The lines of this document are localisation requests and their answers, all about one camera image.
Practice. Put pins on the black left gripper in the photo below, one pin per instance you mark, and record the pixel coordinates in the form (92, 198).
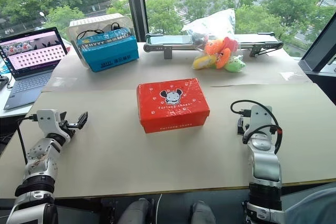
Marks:
(68, 127)

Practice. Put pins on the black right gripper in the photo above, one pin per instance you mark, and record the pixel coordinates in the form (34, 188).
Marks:
(241, 127)

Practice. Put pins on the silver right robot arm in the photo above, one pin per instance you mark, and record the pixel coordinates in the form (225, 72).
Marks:
(265, 163)

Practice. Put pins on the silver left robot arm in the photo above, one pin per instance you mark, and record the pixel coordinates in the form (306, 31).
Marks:
(39, 161)

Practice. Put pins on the red shoe box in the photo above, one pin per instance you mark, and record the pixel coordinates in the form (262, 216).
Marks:
(173, 100)

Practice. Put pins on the green plush toy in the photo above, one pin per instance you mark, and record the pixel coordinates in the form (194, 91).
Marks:
(234, 64)

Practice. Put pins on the grey laptop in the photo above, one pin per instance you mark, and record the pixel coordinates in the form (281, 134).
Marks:
(30, 61)

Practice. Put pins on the yellow plush toy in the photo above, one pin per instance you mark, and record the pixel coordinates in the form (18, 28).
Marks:
(203, 62)

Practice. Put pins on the blue cardboard box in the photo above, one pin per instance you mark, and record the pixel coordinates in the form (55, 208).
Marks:
(110, 51)

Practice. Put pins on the large cardboard sheet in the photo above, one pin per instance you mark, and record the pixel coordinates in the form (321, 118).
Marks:
(168, 161)

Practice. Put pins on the pink plush toy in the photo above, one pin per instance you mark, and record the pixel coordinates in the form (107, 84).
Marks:
(231, 43)

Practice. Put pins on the orange plush toy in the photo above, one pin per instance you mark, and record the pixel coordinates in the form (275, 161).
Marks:
(214, 47)

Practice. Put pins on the cardboard sheet with tape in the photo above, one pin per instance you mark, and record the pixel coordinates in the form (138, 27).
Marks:
(168, 74)

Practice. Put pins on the grey rounded shape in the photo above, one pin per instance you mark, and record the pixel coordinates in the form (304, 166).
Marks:
(202, 213)
(137, 212)

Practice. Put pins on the grey plush toy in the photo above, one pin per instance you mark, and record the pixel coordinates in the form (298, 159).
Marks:
(199, 39)

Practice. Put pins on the blue-grey cloth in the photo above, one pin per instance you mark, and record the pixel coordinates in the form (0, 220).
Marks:
(312, 205)

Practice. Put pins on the clear plastic bag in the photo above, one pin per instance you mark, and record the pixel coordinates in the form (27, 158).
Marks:
(210, 26)

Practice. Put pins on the grey metal bar device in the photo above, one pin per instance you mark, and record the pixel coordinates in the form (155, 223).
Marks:
(170, 42)

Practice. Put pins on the black window pillar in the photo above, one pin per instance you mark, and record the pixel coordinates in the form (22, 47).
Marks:
(135, 3)

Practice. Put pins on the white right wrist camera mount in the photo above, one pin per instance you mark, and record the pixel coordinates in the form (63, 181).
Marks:
(260, 117)

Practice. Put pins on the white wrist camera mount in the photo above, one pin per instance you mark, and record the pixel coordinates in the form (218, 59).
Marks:
(48, 121)
(260, 117)

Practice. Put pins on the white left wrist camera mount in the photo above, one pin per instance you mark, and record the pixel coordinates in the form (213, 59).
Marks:
(48, 121)

